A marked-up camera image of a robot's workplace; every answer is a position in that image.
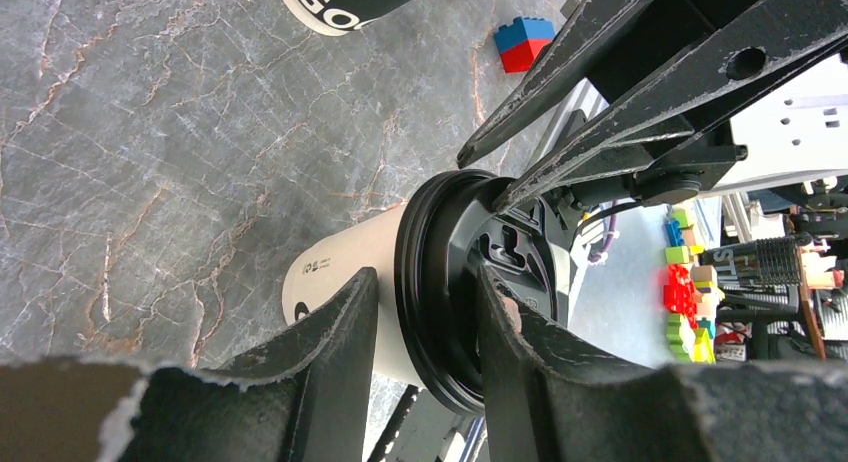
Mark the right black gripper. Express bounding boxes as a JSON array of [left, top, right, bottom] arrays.
[[456, 0, 847, 212]]

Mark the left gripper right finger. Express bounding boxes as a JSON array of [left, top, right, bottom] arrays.
[[477, 266, 847, 461]]

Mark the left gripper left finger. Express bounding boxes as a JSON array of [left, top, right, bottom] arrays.
[[1, 277, 374, 461]]

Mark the white paper cup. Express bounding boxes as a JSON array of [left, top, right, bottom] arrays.
[[281, 204, 424, 388]]

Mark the black sleeved paper cup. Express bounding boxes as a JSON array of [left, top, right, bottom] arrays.
[[282, 0, 412, 37]]

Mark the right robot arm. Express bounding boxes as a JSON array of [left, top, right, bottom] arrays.
[[457, 0, 847, 211]]

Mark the colourful toy blocks pile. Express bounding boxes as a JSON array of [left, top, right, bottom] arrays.
[[662, 205, 724, 364]]

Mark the red and blue block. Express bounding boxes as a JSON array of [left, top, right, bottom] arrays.
[[493, 17, 555, 74]]

